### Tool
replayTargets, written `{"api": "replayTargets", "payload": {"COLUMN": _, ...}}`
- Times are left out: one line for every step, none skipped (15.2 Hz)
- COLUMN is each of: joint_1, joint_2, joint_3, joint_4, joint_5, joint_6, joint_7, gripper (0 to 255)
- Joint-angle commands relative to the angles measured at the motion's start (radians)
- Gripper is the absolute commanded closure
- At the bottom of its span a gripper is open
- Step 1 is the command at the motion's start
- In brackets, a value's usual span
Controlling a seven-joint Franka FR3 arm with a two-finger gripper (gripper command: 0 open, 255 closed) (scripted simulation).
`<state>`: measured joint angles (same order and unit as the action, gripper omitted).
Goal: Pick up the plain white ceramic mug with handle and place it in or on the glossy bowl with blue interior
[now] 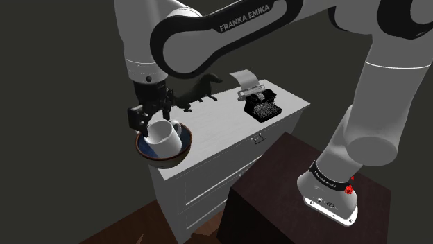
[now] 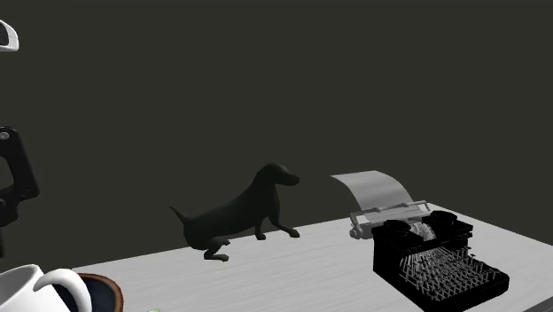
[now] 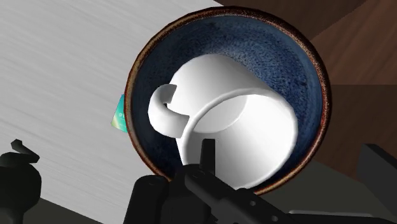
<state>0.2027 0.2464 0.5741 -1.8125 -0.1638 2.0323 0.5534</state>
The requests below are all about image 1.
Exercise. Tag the black typewriter with paper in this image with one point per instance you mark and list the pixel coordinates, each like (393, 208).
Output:
(262, 104)

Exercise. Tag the white chest of drawers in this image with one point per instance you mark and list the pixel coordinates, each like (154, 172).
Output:
(216, 125)

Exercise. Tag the white mug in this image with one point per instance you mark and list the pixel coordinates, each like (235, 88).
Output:
(165, 138)

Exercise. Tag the brown bowl with blue inside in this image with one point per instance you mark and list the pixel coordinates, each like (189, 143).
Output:
(181, 150)

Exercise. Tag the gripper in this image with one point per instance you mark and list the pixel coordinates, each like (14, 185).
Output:
(150, 94)

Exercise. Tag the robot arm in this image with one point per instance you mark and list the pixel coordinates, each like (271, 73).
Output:
(372, 111)

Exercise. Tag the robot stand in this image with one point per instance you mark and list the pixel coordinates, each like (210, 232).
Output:
(280, 199)

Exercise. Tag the black dog figure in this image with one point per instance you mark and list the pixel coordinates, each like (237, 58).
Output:
(194, 93)

